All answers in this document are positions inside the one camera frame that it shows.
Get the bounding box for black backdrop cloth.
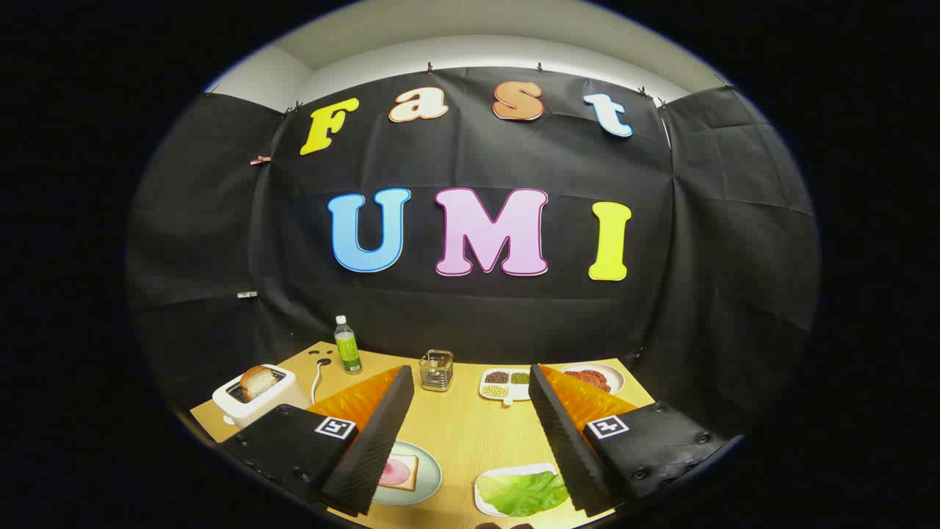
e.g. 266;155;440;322
125;66;821;442

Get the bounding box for white toaster cable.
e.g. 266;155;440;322
310;358;333;405

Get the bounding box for white toaster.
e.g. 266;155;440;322
212;364;312;430

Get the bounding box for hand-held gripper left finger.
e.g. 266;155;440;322
219;365;416;517

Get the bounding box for white divided bean dish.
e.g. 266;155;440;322
479;368;532;406

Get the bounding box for green lettuce leaf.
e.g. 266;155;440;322
479;471;571;517

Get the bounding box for small white round plate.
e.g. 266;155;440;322
558;361;626;396

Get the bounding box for pale green round plate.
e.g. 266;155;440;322
371;439;444;506

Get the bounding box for square white bread slice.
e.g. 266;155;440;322
377;453;420;492

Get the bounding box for metal wire utensil holder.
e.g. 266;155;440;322
419;350;455;392

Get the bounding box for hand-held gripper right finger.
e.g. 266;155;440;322
528;363;728;517

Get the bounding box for toasted bread slice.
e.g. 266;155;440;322
239;365;280;402

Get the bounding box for white square plate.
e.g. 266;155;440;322
474;463;574;517

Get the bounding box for green label drink bottle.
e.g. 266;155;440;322
334;315;364;375

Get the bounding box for red meat patty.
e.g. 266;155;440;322
564;370;612;394

